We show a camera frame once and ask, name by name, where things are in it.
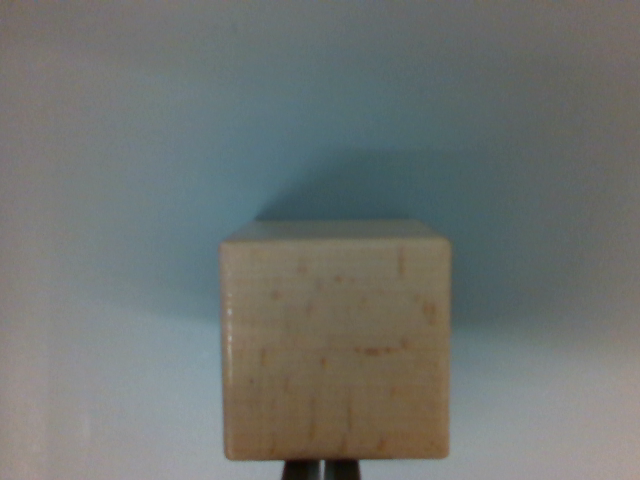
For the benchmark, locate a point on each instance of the pale blue plastic tray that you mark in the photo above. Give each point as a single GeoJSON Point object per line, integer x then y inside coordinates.
{"type": "Point", "coordinates": [125, 200]}

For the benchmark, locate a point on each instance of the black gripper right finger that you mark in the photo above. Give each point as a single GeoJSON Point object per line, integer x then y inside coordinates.
{"type": "Point", "coordinates": [345, 471]}

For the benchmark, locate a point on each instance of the light wooden cube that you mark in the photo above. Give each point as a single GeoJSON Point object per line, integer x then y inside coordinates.
{"type": "Point", "coordinates": [335, 345]}

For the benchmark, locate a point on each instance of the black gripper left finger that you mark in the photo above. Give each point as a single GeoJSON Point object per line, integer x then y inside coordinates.
{"type": "Point", "coordinates": [299, 471]}

